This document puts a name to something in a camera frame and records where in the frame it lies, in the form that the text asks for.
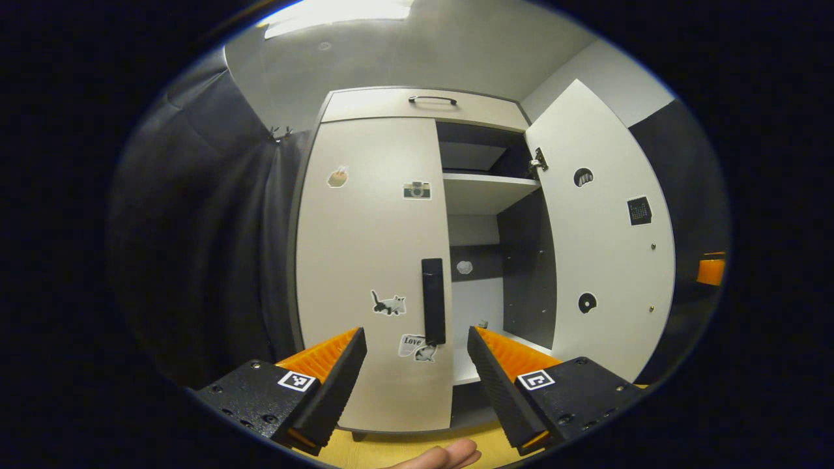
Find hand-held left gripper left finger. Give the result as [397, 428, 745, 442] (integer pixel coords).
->
[186, 326, 367, 457]

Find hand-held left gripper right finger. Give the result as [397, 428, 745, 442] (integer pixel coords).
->
[467, 324, 652, 457]

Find cabinet door with headphone sticker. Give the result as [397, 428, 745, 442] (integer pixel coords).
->
[525, 79, 676, 384]

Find black door handle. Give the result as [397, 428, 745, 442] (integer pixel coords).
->
[421, 258, 447, 345]

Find beige double-door shoe cabinet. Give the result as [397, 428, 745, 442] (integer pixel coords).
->
[289, 86, 559, 442]

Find cabinet door with camera sticker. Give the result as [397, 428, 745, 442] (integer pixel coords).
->
[295, 117, 455, 434]

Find beige cabinet drawer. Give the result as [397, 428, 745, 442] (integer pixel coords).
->
[321, 88, 530, 133]

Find black backdrop cloth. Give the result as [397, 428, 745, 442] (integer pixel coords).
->
[108, 49, 732, 391]

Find ceiling light panel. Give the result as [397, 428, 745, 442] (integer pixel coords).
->
[257, 0, 414, 40]

